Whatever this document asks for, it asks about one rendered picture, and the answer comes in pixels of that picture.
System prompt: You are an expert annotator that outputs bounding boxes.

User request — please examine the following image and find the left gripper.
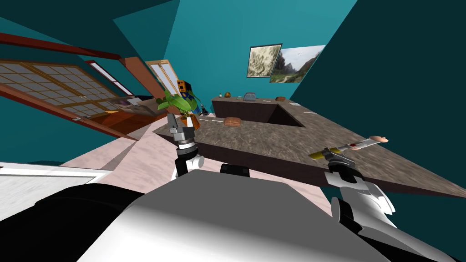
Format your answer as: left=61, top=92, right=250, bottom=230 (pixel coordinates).
left=167, top=113, right=197, bottom=147

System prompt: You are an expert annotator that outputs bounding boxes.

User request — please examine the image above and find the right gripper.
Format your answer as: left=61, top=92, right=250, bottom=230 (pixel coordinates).
left=322, top=150, right=356, bottom=169

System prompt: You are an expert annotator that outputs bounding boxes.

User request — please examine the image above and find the white yellow stick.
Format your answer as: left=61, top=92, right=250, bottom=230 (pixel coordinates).
left=309, top=136, right=389, bottom=161

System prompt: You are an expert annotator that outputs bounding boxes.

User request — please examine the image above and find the green plant in orange pot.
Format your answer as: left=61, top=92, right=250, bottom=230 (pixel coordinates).
left=156, top=89, right=202, bottom=131

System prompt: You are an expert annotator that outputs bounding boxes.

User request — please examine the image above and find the orange and blue figure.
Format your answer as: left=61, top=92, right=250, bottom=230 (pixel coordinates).
left=177, top=80, right=202, bottom=114

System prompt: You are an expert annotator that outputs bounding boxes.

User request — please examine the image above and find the wooden framed glass door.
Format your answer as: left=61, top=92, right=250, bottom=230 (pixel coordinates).
left=145, top=59, right=182, bottom=97

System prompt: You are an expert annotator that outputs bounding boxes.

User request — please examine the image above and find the narrow red framed window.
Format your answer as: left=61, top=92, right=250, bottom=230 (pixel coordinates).
left=85, top=60, right=134, bottom=97

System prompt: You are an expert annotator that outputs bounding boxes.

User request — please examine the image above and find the beige framed picture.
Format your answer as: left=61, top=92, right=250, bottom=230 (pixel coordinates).
left=246, top=43, right=283, bottom=79

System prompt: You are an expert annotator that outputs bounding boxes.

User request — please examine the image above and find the mountain landscape picture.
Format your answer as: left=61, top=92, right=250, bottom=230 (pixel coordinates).
left=269, top=45, right=326, bottom=84

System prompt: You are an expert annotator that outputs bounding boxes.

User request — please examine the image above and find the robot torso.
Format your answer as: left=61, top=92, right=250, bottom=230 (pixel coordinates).
left=77, top=163, right=391, bottom=262

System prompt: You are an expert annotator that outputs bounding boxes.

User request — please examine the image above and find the large gridded wooden window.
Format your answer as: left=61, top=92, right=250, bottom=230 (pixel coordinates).
left=0, top=59, right=122, bottom=120

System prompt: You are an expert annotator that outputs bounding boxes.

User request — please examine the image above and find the white table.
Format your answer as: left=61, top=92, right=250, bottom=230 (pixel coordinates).
left=0, top=161, right=114, bottom=222

